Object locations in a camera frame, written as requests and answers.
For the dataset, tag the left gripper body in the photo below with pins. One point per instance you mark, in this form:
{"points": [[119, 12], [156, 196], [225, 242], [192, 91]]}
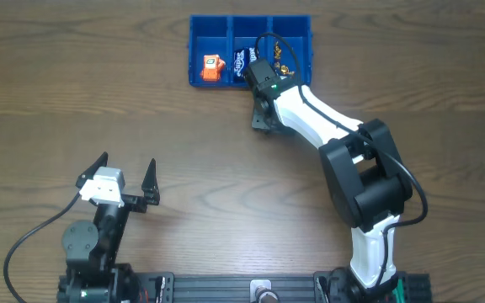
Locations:
{"points": [[135, 203]]}

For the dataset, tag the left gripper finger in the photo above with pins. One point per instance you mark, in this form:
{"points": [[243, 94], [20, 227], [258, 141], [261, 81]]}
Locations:
{"points": [[93, 168], [151, 185]]}

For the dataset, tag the orange candy box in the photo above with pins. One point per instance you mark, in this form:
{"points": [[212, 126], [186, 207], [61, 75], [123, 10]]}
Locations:
{"points": [[211, 69]]}

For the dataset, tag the blue candy pack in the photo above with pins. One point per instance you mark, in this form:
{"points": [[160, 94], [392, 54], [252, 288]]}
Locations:
{"points": [[239, 64], [253, 54]]}

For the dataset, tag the gold candy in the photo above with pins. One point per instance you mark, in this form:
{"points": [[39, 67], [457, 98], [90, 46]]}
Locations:
{"points": [[277, 50], [285, 70]]}

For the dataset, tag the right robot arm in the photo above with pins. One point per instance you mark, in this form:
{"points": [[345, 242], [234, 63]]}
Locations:
{"points": [[310, 118]]}

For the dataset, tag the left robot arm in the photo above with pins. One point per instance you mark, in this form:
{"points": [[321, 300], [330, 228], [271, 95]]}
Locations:
{"points": [[99, 248]]}

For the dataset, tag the blue tray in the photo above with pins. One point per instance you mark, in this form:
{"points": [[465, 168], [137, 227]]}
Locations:
{"points": [[209, 33]]}

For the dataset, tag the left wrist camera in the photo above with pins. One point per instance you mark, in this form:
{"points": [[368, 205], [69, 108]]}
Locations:
{"points": [[103, 185]]}

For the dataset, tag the mounting rail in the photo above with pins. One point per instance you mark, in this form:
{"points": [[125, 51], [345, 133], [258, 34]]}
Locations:
{"points": [[217, 288]]}

